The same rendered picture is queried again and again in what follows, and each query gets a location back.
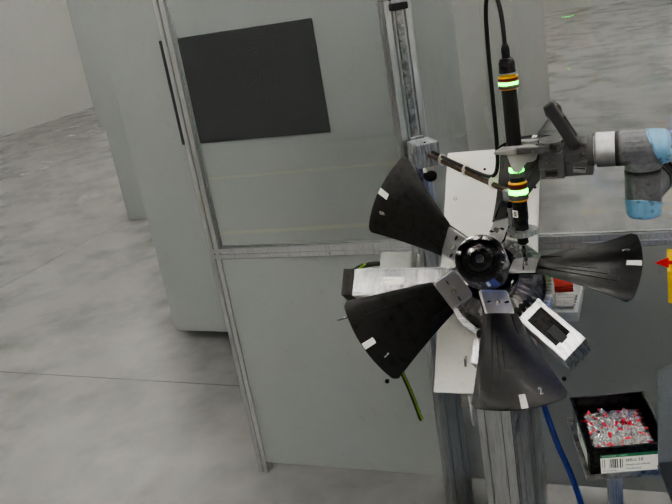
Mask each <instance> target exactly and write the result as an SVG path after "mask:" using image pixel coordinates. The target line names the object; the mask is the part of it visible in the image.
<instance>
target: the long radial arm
mask: <svg viewBox="0 0 672 504"><path fill-rule="evenodd" d="M453 268H454V269H455V270H456V267H423V268H381V269H355V270H354V280H353V290H352V296H353V297H355V298H356V299H358V298H362V297H367V296H371V295H376V294H380V293H384V292H389V291H393V290H397V289H401V288H406V287H410V286H414V285H418V284H422V283H427V282H432V283H433V282H434V281H436V280H437V279H439V278H440V277H441V276H443V275H444V274H446V273H447V272H449V271H450V270H451V269H453ZM456 271H457V270H456ZM457 273H458V271H457Z"/></svg>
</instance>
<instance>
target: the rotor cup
mask: <svg viewBox="0 0 672 504"><path fill-rule="evenodd" d="M478 254H482V255H483V256H484V260H483V262H480V263H478V262H477V261H476V260H475V257H476V255H478ZM506 257H507V259H508V261H509V264H508V263H507V261H506ZM514 259H516V258H515V257H514V255H513V254H512V253H511V252H510V251H509V250H508V249H506V248H504V247H503V246H502V244H501V243H500V242H499V241H498V240H497V239H495V238H494V237H492V236H489V235H484V234H479V235H474V236H471V237H469V238H467V239H466V240H464V241H463V242H462V243H461V244H460V246H459V247H458V249H457V251H456V254H455V266H456V269H457V271H458V273H459V274H460V277H462V278H463V281H464V282H465V284H466V285H467V286H468V288H469V289H470V290H471V292H472V293H473V296H472V297H473V298H474V299H476V300H478V301H480V300H479V296H478V293H477V290H482V289H483V290H506V291H507V292H508V294H509V295H510V294H511V293H512V292H513V291H514V289H515V288H516V286H517V284H518V281H519V277H520V275H509V269H510V267H511V264H512V262H513V260H514ZM486 282H489V283H490V284H491V286H489V287H488V285H487V284H486Z"/></svg>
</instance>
